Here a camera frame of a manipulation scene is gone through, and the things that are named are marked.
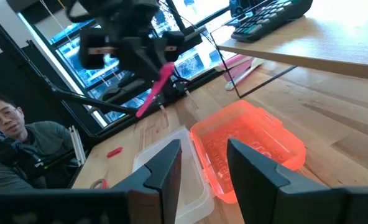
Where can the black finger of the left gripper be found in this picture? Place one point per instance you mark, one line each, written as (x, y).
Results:
(154, 59)
(131, 53)

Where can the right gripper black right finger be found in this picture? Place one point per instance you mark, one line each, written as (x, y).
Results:
(264, 193)

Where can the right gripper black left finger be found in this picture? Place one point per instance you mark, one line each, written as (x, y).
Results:
(159, 186)

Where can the clear plastic pencil box base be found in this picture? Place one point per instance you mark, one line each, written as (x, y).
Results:
(190, 186)

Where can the pink pen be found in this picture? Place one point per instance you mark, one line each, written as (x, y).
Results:
(156, 90)

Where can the orange translucent box lid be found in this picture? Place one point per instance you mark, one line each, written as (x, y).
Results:
(249, 124)

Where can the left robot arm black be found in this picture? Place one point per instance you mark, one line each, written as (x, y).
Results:
(125, 91)

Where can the large glass window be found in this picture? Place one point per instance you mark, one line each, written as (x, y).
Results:
(69, 53)

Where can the pink flat case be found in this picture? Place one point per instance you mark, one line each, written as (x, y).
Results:
(238, 70)

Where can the silver aluminium profile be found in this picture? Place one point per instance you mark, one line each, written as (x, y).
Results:
(78, 146)

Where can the person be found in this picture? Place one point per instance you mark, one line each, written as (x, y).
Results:
(47, 140)

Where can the black keyboard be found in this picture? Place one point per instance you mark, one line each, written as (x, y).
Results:
(264, 21)

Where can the black bulky equipment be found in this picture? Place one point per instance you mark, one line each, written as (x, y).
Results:
(10, 149)

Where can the black rig frame beam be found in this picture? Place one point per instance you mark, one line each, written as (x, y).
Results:
(25, 62)

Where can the wooden shelf black metal frame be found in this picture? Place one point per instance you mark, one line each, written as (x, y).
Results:
(327, 46)

